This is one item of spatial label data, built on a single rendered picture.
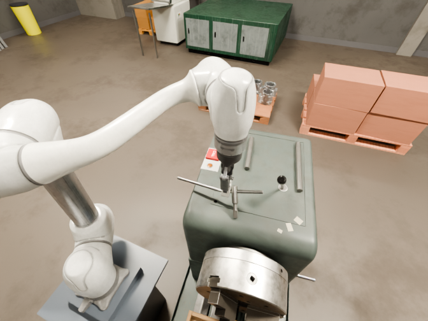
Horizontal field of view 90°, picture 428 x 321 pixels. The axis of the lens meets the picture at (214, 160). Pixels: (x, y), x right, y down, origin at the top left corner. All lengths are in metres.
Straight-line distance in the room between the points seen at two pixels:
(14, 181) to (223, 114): 0.47
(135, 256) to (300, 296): 1.34
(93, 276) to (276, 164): 0.87
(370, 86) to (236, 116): 2.59
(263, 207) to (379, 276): 1.74
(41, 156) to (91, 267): 0.58
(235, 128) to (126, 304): 1.03
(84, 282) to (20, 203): 2.08
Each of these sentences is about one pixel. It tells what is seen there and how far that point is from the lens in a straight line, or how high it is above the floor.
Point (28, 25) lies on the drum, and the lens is 8.12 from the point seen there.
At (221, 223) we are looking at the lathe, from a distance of 0.79.
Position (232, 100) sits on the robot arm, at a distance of 0.46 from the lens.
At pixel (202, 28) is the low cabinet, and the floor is 0.54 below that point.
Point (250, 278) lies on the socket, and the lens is 0.78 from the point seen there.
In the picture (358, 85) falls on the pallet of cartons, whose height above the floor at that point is 0.80.
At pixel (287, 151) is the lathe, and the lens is 1.05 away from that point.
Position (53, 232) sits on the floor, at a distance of 2.62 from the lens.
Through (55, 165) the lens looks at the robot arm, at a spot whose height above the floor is 1.61.
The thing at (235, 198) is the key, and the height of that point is 1.32.
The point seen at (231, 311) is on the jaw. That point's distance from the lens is 0.83.
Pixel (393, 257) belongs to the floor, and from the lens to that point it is 2.61.
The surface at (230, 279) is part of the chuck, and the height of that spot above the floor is 1.23.
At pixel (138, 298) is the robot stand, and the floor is 0.75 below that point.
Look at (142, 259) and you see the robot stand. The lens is 1.32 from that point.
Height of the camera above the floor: 1.96
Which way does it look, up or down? 47 degrees down
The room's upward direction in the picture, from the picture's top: 1 degrees clockwise
